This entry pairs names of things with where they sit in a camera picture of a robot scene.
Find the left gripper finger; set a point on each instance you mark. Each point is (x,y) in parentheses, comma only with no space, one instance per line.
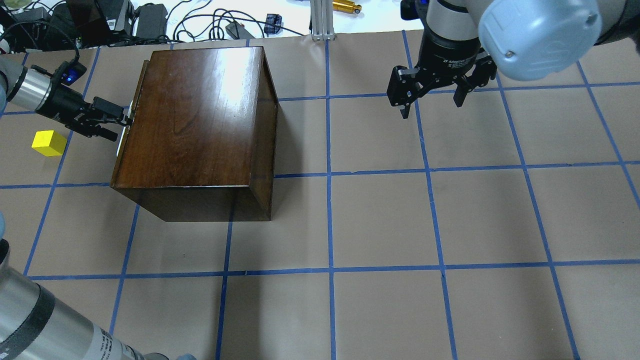
(106,112)
(100,131)

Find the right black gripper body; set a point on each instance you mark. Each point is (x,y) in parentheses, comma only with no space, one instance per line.
(446,56)

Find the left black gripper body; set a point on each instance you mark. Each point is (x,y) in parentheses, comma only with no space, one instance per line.
(59,106)

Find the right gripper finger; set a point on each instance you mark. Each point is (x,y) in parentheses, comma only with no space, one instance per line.
(404,88)
(484,70)

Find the yellow block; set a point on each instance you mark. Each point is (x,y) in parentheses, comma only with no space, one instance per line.
(49,143)

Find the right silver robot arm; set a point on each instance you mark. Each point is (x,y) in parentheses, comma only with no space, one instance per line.
(466,43)

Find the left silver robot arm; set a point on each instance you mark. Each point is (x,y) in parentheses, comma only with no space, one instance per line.
(35,324)

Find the metallic cylinder tool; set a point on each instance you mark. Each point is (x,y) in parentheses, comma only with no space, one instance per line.
(346,6)

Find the dark wooden cabinet box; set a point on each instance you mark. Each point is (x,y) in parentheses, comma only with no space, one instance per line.
(201,145)

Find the black power adapter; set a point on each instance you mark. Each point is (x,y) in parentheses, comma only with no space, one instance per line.
(151,21)

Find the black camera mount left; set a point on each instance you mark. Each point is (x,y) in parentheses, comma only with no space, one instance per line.
(66,74)

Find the aluminium frame post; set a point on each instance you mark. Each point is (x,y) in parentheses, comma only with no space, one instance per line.
(322,20)

